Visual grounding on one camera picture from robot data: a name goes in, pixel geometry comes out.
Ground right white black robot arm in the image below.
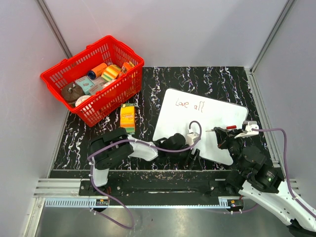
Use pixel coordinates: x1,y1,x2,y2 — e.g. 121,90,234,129
213,124,316,237

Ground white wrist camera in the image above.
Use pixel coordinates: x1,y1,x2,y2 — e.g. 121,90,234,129
235,121,259,139
186,132,200,146

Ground stacked colourful sponge pack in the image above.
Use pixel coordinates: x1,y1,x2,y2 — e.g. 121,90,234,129
120,103,135,134

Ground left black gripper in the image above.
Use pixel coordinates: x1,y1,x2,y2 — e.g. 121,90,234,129
167,141,202,171

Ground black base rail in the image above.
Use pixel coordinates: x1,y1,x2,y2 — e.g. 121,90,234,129
79,170,255,198

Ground red capped whiteboard marker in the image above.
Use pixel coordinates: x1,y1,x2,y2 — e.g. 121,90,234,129
206,125,237,132

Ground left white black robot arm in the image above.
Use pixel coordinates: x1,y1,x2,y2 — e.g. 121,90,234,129
88,128,201,195

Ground white round container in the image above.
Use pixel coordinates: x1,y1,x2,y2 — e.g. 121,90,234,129
75,95,90,107

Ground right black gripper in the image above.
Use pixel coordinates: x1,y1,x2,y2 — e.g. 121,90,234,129
214,127,247,173

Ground brown round donut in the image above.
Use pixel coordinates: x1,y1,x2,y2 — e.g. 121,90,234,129
61,82,85,103

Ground pink white packet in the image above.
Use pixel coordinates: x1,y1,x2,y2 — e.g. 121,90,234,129
89,77,116,95

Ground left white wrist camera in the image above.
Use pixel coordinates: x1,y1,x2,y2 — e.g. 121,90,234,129
186,132,200,146

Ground orange snack box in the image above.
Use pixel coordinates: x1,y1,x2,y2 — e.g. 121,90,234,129
119,61,135,77

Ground red plastic shopping basket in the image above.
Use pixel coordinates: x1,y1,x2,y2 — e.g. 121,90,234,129
40,36,145,127

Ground teal small box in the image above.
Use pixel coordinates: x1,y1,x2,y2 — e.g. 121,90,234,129
75,76,94,95

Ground white whiteboard black frame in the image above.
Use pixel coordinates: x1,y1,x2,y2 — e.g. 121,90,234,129
153,88,248,165

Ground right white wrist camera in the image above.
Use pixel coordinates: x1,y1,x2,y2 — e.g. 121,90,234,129
235,121,259,139

